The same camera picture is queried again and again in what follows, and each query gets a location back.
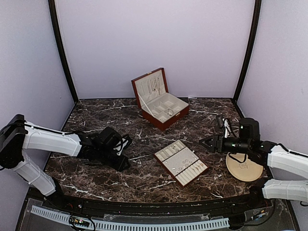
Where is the left black frame post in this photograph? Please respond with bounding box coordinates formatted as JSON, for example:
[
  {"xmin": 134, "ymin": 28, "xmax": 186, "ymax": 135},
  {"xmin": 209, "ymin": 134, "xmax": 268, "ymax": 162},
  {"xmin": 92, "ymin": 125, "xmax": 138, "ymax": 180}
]
[{"xmin": 48, "ymin": 0, "xmax": 79, "ymax": 103}]

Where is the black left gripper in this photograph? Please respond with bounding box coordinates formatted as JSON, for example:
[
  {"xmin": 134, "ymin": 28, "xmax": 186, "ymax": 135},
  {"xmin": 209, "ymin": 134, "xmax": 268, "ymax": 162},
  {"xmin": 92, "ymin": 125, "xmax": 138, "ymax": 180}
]
[{"xmin": 96, "ymin": 147, "xmax": 130, "ymax": 172}]

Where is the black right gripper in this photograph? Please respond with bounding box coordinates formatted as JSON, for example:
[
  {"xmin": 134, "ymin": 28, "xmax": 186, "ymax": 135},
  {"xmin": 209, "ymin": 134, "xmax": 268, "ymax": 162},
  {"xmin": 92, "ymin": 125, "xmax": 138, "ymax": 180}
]
[{"xmin": 199, "ymin": 134, "xmax": 251, "ymax": 154}]

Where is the red wooden jewelry box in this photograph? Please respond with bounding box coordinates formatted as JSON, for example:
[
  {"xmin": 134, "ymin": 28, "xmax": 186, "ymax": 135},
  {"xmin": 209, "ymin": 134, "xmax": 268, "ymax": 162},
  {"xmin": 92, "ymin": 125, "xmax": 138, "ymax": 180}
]
[{"xmin": 131, "ymin": 67, "xmax": 190, "ymax": 131}]

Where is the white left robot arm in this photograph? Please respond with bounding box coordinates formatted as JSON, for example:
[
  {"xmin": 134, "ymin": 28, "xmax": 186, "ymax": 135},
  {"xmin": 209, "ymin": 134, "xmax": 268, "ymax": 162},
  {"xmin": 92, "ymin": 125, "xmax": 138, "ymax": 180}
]
[{"xmin": 0, "ymin": 114, "xmax": 132, "ymax": 210}]

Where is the beige round plate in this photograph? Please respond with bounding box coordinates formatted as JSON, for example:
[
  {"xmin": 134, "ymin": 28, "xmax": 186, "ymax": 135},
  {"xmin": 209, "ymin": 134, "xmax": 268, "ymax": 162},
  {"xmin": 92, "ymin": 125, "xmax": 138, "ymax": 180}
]
[{"xmin": 226, "ymin": 153, "xmax": 263, "ymax": 182}]

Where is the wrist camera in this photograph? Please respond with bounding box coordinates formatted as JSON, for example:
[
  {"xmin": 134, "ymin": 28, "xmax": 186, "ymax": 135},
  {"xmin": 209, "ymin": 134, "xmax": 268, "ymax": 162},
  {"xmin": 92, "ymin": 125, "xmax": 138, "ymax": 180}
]
[
  {"xmin": 113, "ymin": 134, "xmax": 132, "ymax": 156},
  {"xmin": 216, "ymin": 115, "xmax": 236, "ymax": 138}
]

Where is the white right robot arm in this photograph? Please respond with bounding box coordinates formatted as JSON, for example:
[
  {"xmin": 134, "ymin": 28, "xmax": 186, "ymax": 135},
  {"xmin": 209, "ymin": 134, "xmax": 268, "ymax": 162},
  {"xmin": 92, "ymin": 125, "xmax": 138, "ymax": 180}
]
[{"xmin": 199, "ymin": 118, "xmax": 308, "ymax": 209}]

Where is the red jewelry tray insert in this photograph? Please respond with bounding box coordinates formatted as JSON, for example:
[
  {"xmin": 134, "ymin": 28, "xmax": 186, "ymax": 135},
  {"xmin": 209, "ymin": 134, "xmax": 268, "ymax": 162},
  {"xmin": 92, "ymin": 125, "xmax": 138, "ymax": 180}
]
[{"xmin": 154, "ymin": 140, "xmax": 209, "ymax": 187}]

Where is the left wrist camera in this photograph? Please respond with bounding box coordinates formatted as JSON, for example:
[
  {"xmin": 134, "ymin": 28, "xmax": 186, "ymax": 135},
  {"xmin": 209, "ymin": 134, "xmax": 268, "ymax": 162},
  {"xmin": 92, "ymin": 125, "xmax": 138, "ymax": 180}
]
[{"xmin": 113, "ymin": 134, "xmax": 132, "ymax": 156}]

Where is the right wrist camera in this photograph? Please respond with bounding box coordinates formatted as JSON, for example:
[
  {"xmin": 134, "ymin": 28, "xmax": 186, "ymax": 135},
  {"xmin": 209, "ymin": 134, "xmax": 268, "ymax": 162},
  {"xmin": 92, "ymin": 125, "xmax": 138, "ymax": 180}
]
[{"xmin": 216, "ymin": 115, "xmax": 236, "ymax": 138}]

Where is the white slotted cable duct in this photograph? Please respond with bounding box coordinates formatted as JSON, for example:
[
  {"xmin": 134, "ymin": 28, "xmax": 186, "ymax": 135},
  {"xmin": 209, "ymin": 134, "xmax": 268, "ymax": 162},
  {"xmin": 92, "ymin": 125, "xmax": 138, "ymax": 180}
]
[{"xmin": 30, "ymin": 205, "xmax": 230, "ymax": 231}]

